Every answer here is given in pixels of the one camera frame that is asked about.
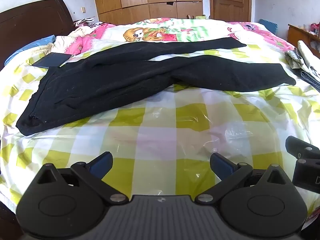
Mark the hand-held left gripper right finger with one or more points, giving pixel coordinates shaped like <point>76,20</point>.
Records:
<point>220,166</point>

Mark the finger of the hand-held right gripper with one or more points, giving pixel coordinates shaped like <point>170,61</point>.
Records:
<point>300,148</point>

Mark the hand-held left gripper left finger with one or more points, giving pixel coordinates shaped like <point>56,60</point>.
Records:
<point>103,163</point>

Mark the black pants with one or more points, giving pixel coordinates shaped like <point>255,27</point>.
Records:
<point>100,85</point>

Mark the yellow checkered plastic sheet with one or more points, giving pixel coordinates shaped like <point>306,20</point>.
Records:
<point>160,130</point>

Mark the light folded cloth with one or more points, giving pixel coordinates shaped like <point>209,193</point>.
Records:
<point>306,55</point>

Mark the dark tablet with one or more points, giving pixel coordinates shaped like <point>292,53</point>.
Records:
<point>52,60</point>

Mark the blue foam mat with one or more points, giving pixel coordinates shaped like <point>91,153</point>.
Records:
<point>267,25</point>

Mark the blue pillow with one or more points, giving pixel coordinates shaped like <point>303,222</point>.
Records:
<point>30,46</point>

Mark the white bedside clutter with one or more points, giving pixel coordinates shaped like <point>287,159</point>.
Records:
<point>85,22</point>

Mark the cartoon printed quilt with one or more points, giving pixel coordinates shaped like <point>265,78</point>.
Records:
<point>175,30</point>

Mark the green cloth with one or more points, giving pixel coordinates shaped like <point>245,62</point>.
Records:
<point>202,17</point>

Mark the dark wooden bed headboard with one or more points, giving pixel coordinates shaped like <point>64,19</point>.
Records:
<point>30,22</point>

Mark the wooden door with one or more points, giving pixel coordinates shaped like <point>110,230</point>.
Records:
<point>230,0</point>

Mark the wooden wardrobe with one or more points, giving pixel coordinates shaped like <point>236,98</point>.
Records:
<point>140,0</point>

